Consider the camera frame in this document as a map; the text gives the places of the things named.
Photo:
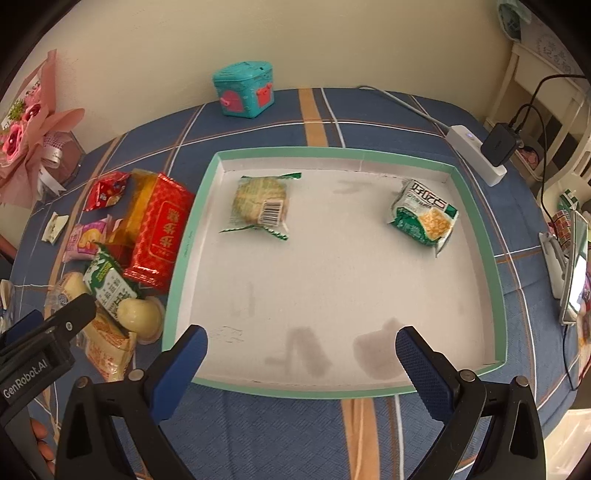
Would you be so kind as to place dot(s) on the white power strip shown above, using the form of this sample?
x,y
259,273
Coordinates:
x,y
466,143

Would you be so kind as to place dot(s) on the teal cloth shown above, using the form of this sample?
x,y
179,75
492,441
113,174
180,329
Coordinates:
x,y
512,18

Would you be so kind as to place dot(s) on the white wooden chair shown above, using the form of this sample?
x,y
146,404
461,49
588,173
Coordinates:
x,y
512,83

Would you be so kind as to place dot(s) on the pink flower bouquet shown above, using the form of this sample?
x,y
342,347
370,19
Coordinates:
x,y
32,134

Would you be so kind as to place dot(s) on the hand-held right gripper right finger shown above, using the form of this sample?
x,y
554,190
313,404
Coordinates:
x,y
418,364

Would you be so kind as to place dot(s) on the black charger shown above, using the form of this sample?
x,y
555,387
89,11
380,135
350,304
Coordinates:
x,y
498,143

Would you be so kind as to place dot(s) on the green cracker packet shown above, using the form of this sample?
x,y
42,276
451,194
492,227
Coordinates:
x,y
422,217

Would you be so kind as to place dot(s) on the teal toy box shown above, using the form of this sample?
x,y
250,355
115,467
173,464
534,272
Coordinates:
x,y
242,87

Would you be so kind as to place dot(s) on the clear display case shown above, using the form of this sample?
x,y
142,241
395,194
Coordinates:
x,y
69,161

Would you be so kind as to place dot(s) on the small white candy packet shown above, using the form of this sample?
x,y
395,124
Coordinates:
x,y
54,227

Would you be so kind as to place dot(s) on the person's left hand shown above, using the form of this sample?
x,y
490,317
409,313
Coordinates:
x,y
40,431

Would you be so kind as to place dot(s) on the blue plaid tablecloth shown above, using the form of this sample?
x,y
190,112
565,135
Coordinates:
x,y
286,438

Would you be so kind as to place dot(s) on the large red patterned packet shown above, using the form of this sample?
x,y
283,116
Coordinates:
x,y
159,226

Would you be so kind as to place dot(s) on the small red carton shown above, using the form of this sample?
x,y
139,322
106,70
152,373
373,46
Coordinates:
x,y
121,256

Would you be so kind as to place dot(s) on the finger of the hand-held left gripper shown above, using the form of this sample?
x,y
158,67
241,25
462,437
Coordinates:
x,y
23,325
76,314

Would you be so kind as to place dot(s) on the white plastic storage box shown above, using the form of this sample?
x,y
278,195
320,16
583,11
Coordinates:
x,y
570,438

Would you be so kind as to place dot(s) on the grey patterned cloth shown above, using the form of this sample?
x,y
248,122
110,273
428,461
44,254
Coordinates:
x,y
549,46

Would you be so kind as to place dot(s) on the cream orange snack packet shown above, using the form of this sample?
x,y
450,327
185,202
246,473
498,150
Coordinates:
x,y
106,350

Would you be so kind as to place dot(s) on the round cream bun packet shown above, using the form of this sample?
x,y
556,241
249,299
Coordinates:
x,y
136,314

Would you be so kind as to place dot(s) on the green-rimmed white box tray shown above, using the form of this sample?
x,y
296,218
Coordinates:
x,y
332,286

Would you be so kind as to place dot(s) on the clear bun packet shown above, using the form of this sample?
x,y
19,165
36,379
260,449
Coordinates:
x,y
69,286

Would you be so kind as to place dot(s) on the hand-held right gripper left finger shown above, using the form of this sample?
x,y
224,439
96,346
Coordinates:
x,y
180,369

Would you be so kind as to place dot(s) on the round cookie green-edged packet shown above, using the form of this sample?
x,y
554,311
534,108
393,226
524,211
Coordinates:
x,y
258,198

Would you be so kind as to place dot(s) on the white phone stand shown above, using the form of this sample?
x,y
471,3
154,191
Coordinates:
x,y
554,258

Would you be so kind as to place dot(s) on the smartphone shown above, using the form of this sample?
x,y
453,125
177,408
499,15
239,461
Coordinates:
x,y
575,267

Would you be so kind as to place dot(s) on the yellow transparent snack packet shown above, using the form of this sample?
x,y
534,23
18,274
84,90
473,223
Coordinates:
x,y
136,207

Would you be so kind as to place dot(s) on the small red snack packet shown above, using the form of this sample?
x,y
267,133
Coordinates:
x,y
106,191

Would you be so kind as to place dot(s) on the dark brown furniture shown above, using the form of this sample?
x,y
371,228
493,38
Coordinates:
x,y
7,254

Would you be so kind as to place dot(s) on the pink snack packet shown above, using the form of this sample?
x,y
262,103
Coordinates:
x,y
83,237

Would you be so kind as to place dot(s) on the dark green white packet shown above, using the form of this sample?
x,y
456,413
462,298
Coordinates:
x,y
108,281

